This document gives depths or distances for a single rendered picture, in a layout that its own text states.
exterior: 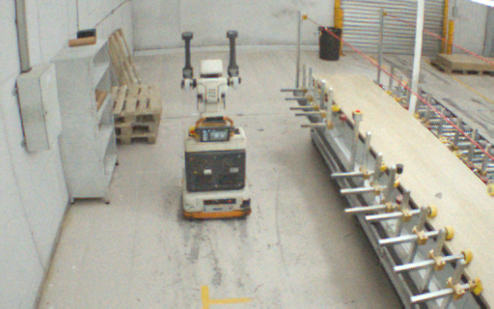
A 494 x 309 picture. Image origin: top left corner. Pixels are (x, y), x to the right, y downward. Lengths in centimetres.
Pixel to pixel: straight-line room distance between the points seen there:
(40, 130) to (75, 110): 93
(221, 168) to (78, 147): 143
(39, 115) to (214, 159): 167
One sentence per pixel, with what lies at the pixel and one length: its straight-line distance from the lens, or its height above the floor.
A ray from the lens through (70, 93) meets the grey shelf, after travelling 427.
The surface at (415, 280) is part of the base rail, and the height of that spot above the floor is 70.
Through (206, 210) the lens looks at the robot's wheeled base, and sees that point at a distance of 423.
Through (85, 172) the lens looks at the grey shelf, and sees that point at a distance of 458.
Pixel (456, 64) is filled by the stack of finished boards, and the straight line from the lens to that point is 1063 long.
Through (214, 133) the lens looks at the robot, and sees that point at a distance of 390.
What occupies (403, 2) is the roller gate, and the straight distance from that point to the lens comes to 1158.
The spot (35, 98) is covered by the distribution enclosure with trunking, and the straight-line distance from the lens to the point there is 339.
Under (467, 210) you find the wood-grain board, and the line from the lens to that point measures 315.
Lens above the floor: 245
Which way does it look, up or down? 25 degrees down
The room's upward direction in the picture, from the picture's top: 1 degrees clockwise
